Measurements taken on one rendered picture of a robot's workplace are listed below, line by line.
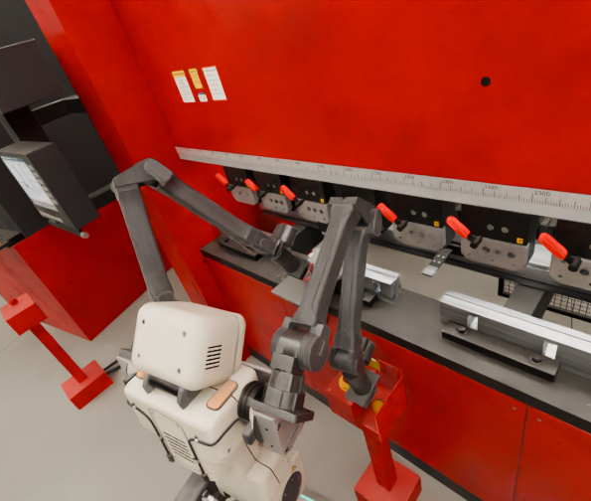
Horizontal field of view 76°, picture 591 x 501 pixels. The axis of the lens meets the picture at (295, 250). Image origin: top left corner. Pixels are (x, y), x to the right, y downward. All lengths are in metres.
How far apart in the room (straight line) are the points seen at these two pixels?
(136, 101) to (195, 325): 1.27
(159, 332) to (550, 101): 0.86
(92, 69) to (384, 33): 1.21
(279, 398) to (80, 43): 1.49
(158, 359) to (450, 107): 0.80
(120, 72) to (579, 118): 1.58
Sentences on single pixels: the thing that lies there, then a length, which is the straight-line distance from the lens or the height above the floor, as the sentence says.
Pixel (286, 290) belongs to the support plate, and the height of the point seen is 1.00.
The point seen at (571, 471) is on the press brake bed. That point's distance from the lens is 1.41.
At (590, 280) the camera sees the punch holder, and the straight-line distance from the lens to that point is 1.02.
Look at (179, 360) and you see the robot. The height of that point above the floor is 1.33.
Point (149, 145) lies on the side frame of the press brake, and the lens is 1.88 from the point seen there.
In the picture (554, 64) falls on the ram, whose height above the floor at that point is 1.64.
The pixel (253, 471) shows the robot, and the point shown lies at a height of 0.90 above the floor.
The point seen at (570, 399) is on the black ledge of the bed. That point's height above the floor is 0.87.
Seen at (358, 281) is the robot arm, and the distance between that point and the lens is 0.99.
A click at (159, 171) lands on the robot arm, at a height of 1.56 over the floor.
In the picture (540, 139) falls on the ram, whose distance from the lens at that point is 0.89.
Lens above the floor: 1.86
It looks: 33 degrees down
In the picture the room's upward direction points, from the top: 17 degrees counter-clockwise
